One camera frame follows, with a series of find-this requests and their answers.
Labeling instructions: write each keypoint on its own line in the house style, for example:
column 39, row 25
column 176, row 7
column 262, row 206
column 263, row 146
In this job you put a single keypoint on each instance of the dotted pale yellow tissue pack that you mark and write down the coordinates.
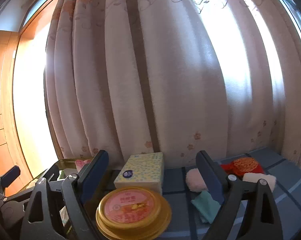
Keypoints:
column 143, row 172

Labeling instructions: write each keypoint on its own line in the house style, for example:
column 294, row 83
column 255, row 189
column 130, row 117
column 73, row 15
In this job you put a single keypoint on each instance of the white towel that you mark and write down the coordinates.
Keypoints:
column 263, row 178

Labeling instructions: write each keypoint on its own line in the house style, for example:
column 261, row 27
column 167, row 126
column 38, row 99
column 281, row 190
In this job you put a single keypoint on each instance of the floral embroidered white curtain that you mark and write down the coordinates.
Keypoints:
column 180, row 80

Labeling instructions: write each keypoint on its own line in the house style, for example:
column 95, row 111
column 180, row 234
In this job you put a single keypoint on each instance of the rectangular gold metal tin box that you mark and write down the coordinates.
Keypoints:
column 53, row 167

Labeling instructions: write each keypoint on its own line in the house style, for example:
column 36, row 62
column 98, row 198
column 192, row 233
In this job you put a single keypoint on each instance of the wooden door frame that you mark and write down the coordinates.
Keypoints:
column 10, row 92

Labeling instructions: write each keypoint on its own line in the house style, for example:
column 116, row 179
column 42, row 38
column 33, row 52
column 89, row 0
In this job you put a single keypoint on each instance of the round gold tin pink label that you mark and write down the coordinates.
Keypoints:
column 128, row 202

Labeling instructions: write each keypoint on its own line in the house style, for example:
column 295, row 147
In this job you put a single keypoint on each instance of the blue checked tablecloth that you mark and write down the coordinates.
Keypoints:
column 278, row 162

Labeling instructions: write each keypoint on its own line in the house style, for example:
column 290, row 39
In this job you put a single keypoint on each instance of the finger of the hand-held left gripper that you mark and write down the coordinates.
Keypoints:
column 11, row 173

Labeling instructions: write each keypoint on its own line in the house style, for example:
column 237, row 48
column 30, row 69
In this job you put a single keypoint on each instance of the teal cloth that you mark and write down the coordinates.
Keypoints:
column 206, row 205

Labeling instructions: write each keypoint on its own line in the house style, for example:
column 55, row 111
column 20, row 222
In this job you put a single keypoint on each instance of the pink fluffy towel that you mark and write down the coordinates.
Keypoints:
column 194, row 180

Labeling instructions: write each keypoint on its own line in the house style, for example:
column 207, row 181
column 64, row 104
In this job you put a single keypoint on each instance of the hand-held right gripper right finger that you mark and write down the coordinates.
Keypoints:
column 211, row 177

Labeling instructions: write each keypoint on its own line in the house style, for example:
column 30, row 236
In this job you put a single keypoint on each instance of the light green soft pad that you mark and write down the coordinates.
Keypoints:
column 61, row 175

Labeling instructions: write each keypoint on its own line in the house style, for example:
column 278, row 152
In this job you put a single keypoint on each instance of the pink soft cloth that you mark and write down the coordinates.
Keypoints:
column 80, row 163

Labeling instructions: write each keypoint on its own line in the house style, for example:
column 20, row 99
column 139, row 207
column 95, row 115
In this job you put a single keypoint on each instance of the sliding glass window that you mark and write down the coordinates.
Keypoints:
column 290, row 5

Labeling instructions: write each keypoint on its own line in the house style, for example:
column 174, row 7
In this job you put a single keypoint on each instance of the red and gold pouch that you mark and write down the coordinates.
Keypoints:
column 243, row 166

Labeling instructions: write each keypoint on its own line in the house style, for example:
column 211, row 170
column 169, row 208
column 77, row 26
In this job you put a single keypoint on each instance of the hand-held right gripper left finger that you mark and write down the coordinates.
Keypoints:
column 94, row 177

